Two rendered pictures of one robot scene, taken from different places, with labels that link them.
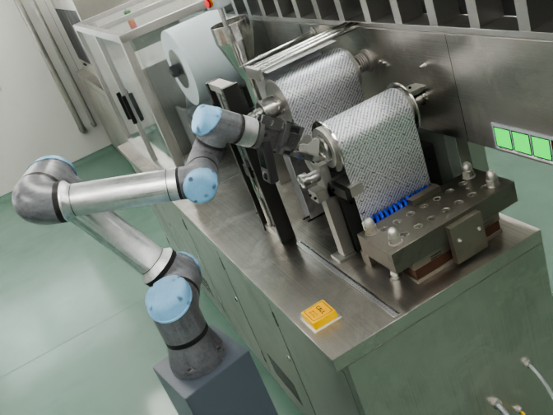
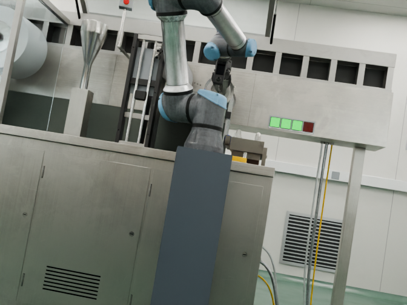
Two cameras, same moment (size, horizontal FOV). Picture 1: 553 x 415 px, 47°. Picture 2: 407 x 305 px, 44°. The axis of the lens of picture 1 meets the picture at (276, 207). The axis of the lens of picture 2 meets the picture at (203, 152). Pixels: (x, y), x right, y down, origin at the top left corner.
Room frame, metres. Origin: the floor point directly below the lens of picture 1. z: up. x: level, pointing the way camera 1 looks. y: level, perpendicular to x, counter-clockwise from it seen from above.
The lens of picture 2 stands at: (0.65, 2.05, 0.77)
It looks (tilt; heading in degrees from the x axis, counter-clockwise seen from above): 4 degrees up; 293
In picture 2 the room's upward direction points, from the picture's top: 10 degrees clockwise
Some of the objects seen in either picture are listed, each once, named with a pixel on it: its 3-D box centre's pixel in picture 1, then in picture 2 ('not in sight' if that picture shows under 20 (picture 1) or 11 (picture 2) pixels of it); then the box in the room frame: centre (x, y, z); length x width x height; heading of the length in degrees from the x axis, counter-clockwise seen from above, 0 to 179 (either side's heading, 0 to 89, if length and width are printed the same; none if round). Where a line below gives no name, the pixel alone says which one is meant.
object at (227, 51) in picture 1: (262, 111); (83, 87); (2.30, -0.08, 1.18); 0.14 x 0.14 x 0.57
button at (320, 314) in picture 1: (319, 314); (238, 160); (1.36, 0.00, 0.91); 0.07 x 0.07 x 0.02; 17
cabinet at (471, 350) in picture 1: (287, 261); (12, 223); (2.50, 0.04, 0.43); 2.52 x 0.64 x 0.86; 17
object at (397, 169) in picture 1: (389, 176); (228, 123); (1.56, -0.32, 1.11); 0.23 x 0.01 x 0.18; 107
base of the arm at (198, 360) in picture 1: (192, 344); (205, 138); (1.39, 0.33, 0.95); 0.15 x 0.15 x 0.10
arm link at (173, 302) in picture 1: (174, 308); (208, 108); (1.39, 0.33, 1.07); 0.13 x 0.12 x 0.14; 174
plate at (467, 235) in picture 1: (467, 236); (264, 158); (1.37, -0.43, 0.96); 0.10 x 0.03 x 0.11; 107
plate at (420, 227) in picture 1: (437, 217); (247, 149); (1.46, -0.39, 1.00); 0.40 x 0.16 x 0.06; 107
